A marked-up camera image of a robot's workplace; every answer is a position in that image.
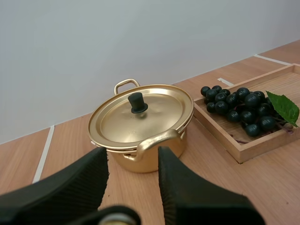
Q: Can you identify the shallow wooden tray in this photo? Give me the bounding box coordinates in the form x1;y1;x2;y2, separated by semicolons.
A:
193;63;300;164

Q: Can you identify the gold pot with two handles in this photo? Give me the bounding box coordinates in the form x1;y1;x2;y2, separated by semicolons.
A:
90;78;195;173

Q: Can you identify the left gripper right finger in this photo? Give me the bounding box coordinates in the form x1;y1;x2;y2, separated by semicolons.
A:
157;146;270;225

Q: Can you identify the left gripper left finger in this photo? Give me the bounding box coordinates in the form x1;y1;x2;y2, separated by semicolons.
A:
0;147;110;225

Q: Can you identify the bunch of dark toy grapes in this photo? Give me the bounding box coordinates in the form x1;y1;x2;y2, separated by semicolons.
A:
200;85;300;138

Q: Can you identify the gold lid with black knob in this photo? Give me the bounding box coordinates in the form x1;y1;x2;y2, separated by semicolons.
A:
88;84;195;150

